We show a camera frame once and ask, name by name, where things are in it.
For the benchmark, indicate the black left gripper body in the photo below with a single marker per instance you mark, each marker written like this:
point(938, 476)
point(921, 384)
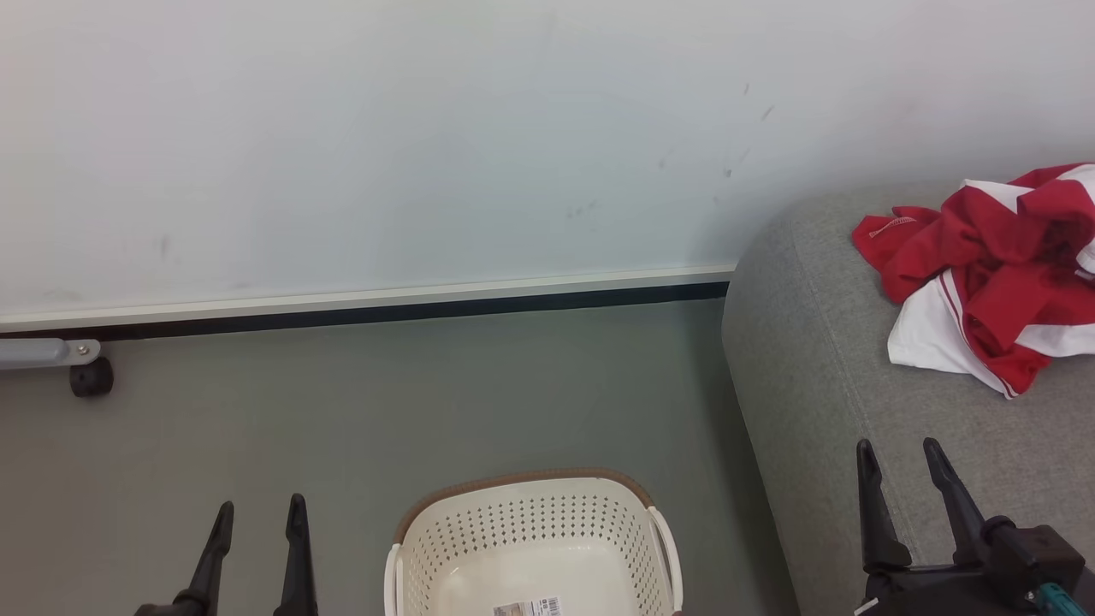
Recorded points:
point(175, 606)

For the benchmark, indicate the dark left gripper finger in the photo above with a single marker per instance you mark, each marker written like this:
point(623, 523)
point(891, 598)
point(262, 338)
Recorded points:
point(214, 556)
point(298, 565)

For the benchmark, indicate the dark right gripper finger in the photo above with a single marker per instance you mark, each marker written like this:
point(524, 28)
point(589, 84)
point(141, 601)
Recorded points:
point(956, 505)
point(877, 513)

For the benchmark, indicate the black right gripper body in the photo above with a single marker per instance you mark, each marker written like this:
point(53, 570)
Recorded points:
point(1009, 573)

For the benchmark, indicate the red and white garment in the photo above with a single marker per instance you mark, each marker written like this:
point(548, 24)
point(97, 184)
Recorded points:
point(1001, 265)

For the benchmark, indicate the cream perforated laundry basket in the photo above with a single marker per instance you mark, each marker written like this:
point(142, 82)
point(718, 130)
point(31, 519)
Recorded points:
point(530, 530)

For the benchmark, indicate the grey fabric sofa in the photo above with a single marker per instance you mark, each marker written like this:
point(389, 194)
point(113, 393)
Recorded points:
point(813, 385)

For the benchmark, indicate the white barcode label sticker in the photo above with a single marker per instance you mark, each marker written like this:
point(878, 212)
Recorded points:
point(529, 608)

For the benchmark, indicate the grey metal stand leg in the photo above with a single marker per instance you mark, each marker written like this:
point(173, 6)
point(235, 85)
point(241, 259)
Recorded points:
point(43, 352)

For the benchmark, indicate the white and black baseboard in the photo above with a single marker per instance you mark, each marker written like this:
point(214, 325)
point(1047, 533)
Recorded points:
point(368, 304)

